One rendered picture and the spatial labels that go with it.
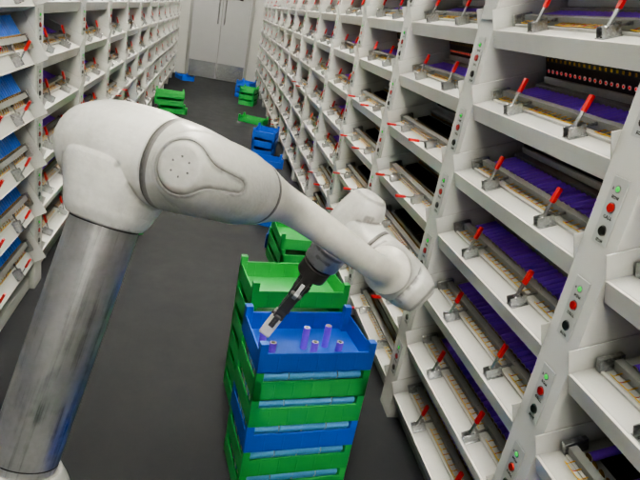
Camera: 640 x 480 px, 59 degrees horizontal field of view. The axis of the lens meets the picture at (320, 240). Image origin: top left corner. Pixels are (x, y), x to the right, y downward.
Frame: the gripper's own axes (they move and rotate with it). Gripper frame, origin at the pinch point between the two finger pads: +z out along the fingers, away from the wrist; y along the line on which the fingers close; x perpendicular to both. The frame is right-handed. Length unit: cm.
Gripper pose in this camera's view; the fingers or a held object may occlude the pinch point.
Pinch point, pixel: (272, 322)
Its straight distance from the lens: 143.1
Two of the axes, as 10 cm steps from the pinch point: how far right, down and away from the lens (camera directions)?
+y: -2.1, 3.1, -9.3
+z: -5.7, 7.3, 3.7
